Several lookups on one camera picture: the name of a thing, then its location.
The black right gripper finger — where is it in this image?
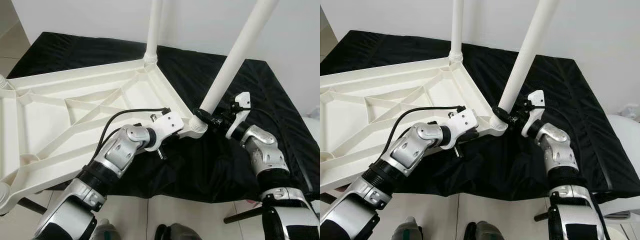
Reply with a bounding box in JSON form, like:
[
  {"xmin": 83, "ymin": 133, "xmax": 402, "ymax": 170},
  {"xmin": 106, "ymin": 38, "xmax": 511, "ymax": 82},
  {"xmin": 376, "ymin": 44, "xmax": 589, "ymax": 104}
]
[
  {"xmin": 492, "ymin": 106, "xmax": 512, "ymax": 126},
  {"xmin": 192, "ymin": 108, "xmax": 214, "ymax": 129}
]

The white tapered plastic table leg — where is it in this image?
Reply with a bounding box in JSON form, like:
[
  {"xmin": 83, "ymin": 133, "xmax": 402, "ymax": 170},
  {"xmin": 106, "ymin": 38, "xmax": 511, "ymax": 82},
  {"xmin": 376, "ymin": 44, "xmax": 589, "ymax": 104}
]
[
  {"xmin": 490, "ymin": 0, "xmax": 561, "ymax": 136},
  {"xmin": 448, "ymin": 0, "xmax": 465, "ymax": 63},
  {"xmin": 144, "ymin": 0, "xmax": 165, "ymax": 65},
  {"xmin": 0, "ymin": 182, "xmax": 13, "ymax": 216},
  {"xmin": 189, "ymin": 0, "xmax": 280, "ymax": 139}
]

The white plastic children table top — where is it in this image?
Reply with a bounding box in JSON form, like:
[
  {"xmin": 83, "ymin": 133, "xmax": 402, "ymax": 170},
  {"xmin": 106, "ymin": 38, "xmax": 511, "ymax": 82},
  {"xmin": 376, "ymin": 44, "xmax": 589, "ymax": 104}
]
[
  {"xmin": 0, "ymin": 57, "xmax": 209, "ymax": 214},
  {"xmin": 320, "ymin": 56, "xmax": 510, "ymax": 194}
]

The black table cloth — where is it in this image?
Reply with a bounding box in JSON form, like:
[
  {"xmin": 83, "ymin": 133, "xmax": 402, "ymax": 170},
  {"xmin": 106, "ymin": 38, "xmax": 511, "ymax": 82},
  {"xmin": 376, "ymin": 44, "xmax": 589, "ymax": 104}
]
[
  {"xmin": 320, "ymin": 29, "xmax": 640, "ymax": 205},
  {"xmin": 0, "ymin": 31, "xmax": 321, "ymax": 205}
]

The grey robot right leg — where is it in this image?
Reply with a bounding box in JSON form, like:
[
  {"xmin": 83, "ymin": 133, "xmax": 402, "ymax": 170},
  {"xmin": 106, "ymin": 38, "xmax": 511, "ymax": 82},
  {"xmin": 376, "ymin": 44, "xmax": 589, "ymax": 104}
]
[
  {"xmin": 463, "ymin": 220, "xmax": 506, "ymax": 240},
  {"xmin": 155, "ymin": 222, "xmax": 201, "ymax": 240}
]

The white floor fan heater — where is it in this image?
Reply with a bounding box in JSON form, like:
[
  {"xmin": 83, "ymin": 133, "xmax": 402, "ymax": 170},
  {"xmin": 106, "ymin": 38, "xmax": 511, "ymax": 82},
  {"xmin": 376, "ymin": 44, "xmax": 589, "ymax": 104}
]
[{"xmin": 597, "ymin": 197, "xmax": 640, "ymax": 221}]

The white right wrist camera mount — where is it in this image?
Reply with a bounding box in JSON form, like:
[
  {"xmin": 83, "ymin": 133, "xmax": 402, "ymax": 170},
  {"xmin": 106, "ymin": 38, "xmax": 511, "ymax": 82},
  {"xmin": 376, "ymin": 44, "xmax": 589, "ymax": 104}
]
[
  {"xmin": 521, "ymin": 90, "xmax": 546, "ymax": 139},
  {"xmin": 225, "ymin": 92, "xmax": 252, "ymax": 141}
]

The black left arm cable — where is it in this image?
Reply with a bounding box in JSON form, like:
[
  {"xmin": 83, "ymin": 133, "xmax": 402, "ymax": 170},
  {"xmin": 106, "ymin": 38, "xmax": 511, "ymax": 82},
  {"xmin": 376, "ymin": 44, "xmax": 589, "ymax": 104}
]
[
  {"xmin": 387, "ymin": 105, "xmax": 467, "ymax": 157},
  {"xmin": 97, "ymin": 107, "xmax": 172, "ymax": 162}
]

